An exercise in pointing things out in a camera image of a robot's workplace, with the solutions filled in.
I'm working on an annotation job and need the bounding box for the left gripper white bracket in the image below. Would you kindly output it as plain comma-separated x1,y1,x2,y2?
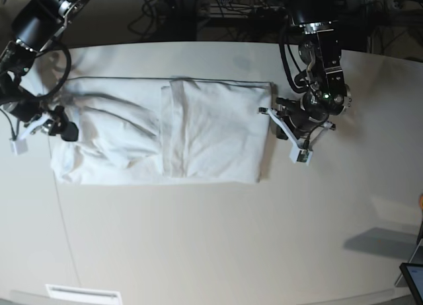
258,98,336,163

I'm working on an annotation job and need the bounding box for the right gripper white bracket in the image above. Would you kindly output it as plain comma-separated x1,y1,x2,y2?
9,105,79,142

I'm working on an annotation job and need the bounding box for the white T-shirt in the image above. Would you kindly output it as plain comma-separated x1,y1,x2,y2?
51,77,272,186

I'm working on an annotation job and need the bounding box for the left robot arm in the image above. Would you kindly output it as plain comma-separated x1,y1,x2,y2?
259,0,352,164

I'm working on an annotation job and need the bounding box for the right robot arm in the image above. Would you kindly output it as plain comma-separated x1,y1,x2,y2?
1,0,90,142

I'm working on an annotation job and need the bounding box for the black power strip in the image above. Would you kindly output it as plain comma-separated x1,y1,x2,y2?
201,5,286,20

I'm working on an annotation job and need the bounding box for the white label strip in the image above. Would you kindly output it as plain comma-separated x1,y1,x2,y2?
46,284,122,304

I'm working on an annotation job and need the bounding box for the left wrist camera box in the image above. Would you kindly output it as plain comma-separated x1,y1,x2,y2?
289,148,313,165

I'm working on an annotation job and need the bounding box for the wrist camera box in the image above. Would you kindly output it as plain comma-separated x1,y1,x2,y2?
9,139,28,156
289,148,313,165

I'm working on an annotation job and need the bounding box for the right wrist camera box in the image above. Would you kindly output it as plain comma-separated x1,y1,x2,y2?
9,139,28,156

